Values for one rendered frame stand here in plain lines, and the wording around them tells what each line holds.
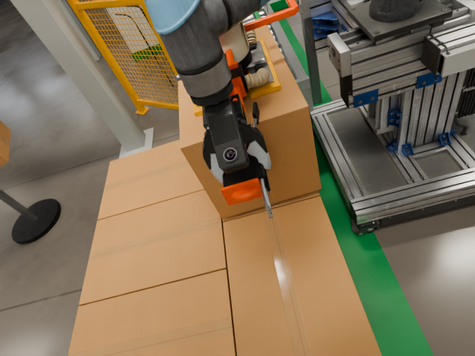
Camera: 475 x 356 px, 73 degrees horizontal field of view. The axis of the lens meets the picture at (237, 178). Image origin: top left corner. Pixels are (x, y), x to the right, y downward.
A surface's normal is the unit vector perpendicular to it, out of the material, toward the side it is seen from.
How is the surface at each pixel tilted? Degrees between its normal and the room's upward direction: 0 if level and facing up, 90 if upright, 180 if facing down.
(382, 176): 0
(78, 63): 90
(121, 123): 90
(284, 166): 90
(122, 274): 0
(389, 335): 0
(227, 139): 27
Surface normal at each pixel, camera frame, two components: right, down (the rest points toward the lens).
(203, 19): 0.65, 0.39
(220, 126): -0.24, -0.22
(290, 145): 0.14, 0.72
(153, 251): -0.29, -0.63
